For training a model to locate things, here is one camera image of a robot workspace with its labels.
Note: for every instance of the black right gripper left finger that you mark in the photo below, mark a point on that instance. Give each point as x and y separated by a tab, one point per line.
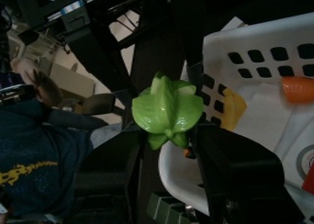
108	172

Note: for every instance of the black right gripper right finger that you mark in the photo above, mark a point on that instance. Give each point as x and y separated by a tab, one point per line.
240	178

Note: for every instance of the green starfruit toy piece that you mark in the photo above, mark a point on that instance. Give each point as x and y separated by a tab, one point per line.
167	111

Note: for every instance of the red flat toy piece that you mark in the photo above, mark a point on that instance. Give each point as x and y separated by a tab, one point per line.
308	180

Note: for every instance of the person in dark blue sweater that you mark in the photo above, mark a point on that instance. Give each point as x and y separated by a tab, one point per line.
36	154

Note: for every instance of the dark green ribbed block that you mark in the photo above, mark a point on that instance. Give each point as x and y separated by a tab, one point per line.
167	207

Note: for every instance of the black chair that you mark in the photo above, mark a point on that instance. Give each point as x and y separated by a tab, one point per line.
97	103

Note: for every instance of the yellow toy piece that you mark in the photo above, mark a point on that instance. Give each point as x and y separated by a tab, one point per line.
233	108

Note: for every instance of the orange toy carrot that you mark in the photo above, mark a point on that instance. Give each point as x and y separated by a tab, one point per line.
297	90

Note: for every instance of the white plastic perforated basket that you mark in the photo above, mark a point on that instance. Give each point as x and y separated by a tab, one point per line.
265	31

